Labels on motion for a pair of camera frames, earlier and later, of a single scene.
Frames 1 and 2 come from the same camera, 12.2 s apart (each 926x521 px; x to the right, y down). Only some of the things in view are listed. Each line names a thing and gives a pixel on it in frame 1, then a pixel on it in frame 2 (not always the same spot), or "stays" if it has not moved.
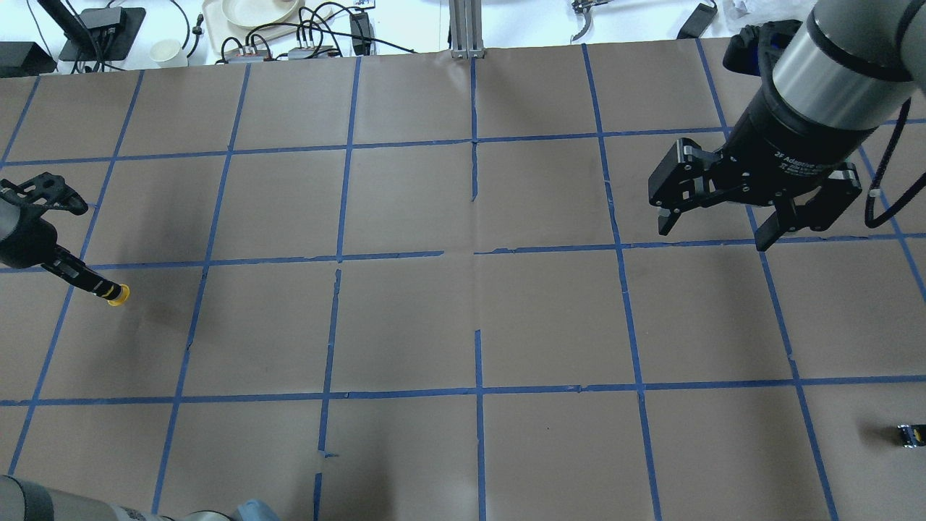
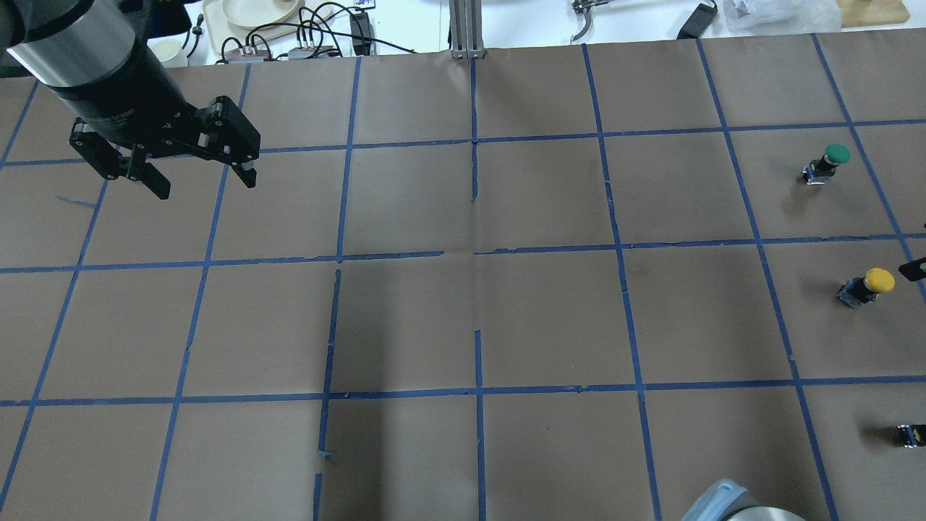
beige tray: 231,36 stays
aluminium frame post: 466,29 stays
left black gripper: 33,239 to 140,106
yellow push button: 123,298 to 857,291
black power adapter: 698,22 stays
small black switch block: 913,435 stays
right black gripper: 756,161 to 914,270
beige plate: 254,13 stays
